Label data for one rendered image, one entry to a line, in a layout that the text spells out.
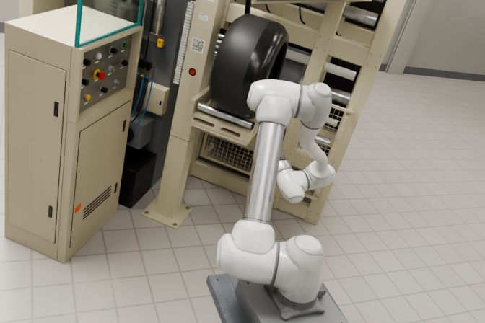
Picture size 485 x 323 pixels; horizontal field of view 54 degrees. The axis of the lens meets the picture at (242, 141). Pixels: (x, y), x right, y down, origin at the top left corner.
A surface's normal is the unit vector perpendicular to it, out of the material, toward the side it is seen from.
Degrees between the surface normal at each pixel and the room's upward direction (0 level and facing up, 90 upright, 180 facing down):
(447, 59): 90
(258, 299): 5
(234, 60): 70
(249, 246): 49
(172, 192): 90
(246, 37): 42
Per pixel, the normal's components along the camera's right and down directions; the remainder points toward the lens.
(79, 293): 0.23, -0.85
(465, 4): 0.36, 0.52
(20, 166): -0.30, 0.40
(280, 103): 0.11, -0.04
